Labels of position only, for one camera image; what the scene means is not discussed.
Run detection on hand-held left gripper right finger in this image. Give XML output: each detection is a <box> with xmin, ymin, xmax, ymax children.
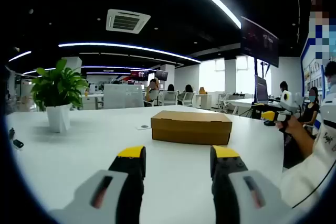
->
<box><xmin>209</xmin><ymin>145</ymin><xmax>299</xmax><ymax>224</ymax></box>

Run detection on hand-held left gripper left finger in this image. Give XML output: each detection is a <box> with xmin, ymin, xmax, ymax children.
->
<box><xmin>49</xmin><ymin>145</ymin><xmax>147</xmax><ymax>224</ymax></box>

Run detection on brown cardboard shoe box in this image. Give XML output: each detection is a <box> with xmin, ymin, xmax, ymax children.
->
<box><xmin>150</xmin><ymin>110</ymin><xmax>233</xmax><ymax>146</ymax></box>

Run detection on person's right hand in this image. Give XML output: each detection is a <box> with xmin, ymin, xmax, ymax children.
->
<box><xmin>275</xmin><ymin>115</ymin><xmax>303</xmax><ymax>136</ymax></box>

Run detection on desk computer monitor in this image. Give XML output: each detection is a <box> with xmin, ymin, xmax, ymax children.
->
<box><xmin>254</xmin><ymin>74</ymin><xmax>269</xmax><ymax>104</ymax></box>

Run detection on white chest device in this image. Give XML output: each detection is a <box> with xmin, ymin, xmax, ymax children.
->
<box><xmin>320</xmin><ymin>97</ymin><xmax>336</xmax><ymax>132</ymax></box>

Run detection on person in white shirt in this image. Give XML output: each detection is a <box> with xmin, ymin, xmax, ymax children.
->
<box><xmin>279</xmin><ymin>123</ymin><xmax>336</xmax><ymax>209</ymax></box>

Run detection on hanging black display screen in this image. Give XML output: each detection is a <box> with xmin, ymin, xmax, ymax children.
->
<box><xmin>240</xmin><ymin>16</ymin><xmax>280</xmax><ymax>68</ymax></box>

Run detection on white office chair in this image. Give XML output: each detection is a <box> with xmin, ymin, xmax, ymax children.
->
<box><xmin>159</xmin><ymin>91</ymin><xmax>179</xmax><ymax>106</ymax></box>
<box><xmin>181</xmin><ymin>92</ymin><xmax>196</xmax><ymax>107</ymax></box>

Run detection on frosted desk partition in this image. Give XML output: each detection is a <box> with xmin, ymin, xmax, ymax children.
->
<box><xmin>103</xmin><ymin>84</ymin><xmax>145</xmax><ymax>109</ymax></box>

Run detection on long ceiling light strip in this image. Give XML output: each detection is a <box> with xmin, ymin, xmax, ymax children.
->
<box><xmin>165</xmin><ymin>0</ymin><xmax>242</xmax><ymax>29</ymax></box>

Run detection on dark standing screen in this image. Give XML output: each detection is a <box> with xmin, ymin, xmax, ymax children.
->
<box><xmin>155</xmin><ymin>70</ymin><xmax>169</xmax><ymax>81</ymax></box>

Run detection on potted green plant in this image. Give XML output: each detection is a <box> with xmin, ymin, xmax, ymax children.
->
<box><xmin>30</xmin><ymin>58</ymin><xmax>90</xmax><ymax>133</ymax></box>

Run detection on curved ceiling light strip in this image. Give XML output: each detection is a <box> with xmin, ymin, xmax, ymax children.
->
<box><xmin>58</xmin><ymin>42</ymin><xmax>202</xmax><ymax>64</ymax></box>

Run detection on short ceiling light strip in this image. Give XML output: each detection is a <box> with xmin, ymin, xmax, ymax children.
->
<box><xmin>8</xmin><ymin>50</ymin><xmax>32</xmax><ymax>62</ymax></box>

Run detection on ceiling air conditioner vent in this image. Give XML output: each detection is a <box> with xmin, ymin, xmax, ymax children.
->
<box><xmin>106</xmin><ymin>8</ymin><xmax>152</xmax><ymax>35</ymax></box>

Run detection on blue wall poster board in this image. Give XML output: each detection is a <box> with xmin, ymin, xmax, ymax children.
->
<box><xmin>300</xmin><ymin>22</ymin><xmax>336</xmax><ymax>99</ymax></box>

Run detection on black device cable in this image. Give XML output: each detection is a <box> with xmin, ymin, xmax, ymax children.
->
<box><xmin>292</xmin><ymin>159</ymin><xmax>336</xmax><ymax>209</ymax></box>

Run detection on red wall screen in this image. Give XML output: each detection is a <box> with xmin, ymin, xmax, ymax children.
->
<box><xmin>130</xmin><ymin>70</ymin><xmax>149</xmax><ymax>81</ymax></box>

